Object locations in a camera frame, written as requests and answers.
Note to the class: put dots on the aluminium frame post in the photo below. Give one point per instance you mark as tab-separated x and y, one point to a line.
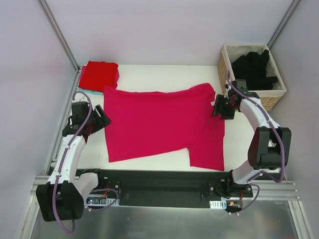
58	33
283	22

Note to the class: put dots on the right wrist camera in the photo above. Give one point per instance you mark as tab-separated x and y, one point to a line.
241	86

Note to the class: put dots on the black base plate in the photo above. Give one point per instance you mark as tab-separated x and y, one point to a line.
169	188

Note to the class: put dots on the left aluminium frame post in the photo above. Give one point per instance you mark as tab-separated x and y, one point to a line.
58	33

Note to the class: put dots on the folded teal t shirt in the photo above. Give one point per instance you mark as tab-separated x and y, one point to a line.
89	91

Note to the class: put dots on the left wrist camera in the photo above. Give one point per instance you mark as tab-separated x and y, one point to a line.
79	112

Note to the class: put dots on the aluminium front rail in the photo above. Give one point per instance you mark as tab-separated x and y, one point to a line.
269	190

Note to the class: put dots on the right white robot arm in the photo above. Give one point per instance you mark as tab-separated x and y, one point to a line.
268	150

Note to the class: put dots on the slotted cable duct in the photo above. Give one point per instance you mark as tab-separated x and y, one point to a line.
101	202
224	204

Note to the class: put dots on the right aluminium frame post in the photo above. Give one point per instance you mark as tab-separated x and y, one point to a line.
283	22

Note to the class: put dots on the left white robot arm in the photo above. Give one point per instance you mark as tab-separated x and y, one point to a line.
62	196

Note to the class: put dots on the folded red t shirt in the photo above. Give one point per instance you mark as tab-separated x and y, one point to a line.
99	76

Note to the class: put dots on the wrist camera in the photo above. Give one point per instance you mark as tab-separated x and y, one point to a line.
79	112
241	86

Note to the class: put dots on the magenta t shirt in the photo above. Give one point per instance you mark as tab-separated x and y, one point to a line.
151	123

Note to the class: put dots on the left slotted cable duct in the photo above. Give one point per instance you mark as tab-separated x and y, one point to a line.
101	202

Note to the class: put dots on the right slotted cable duct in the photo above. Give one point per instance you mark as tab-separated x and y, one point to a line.
224	204

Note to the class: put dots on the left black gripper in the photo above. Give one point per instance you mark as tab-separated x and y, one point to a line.
98	119

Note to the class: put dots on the black clothes in basket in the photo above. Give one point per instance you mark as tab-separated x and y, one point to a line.
252	68

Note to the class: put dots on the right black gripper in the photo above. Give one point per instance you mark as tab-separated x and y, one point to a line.
223	107

